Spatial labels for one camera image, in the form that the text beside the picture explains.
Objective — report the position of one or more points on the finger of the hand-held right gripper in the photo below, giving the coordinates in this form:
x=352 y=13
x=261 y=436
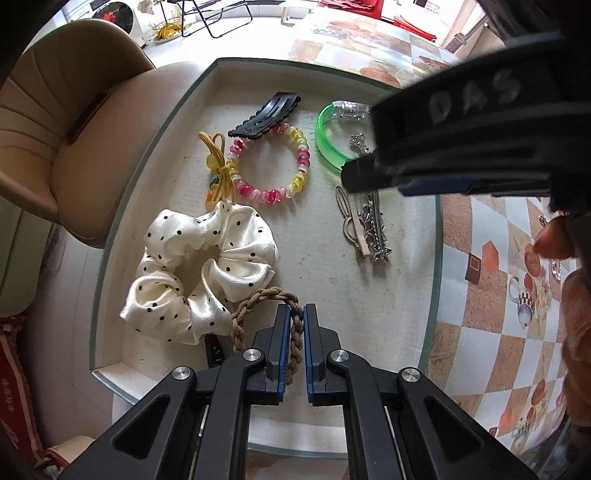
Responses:
x=461 y=138

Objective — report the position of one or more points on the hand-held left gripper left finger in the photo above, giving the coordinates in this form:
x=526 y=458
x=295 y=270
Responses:
x=282 y=355

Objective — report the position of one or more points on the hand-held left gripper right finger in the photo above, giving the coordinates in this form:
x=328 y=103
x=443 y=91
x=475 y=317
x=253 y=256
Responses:
x=310 y=355

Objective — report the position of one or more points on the white rectangular tray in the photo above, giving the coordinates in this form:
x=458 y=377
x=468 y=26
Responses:
x=314 y=286

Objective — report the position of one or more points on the white polka dot scrunchie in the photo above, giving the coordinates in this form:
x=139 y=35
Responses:
x=240 y=263

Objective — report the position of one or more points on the silver star hair clip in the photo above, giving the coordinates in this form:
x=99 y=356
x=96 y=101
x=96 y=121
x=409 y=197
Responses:
x=376 y=230

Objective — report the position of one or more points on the silver bunny hair clip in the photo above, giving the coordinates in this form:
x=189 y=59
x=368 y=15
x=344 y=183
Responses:
x=347 y=221

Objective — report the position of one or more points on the black hair clip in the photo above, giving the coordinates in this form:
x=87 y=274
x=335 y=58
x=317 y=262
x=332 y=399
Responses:
x=263 y=117

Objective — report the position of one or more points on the person's right hand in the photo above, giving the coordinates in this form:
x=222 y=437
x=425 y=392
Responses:
x=551 y=240

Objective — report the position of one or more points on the black claw clip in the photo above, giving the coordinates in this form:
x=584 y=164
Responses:
x=214 y=351

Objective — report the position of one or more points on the green translucent bangle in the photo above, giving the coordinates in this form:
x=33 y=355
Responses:
x=325 y=143

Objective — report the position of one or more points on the checked fruit print tablecloth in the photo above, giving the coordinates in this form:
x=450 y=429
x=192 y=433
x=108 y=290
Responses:
x=480 y=350

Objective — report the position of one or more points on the red plastic chair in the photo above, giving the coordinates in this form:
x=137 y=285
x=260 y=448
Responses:
x=351 y=3

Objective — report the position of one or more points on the white low bench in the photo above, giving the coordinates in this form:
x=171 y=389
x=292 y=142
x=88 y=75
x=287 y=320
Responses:
x=288 y=11

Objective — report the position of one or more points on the red patterned rug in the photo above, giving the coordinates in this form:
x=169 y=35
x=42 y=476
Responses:
x=18 y=387

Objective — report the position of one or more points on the beige upholstered chair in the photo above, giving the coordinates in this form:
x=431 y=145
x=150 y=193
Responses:
x=92 y=152

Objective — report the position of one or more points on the white round front appliance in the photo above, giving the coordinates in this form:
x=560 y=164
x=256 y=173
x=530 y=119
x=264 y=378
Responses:
x=113 y=14

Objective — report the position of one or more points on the black frame folding chair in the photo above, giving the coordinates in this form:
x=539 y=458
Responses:
x=217 y=18

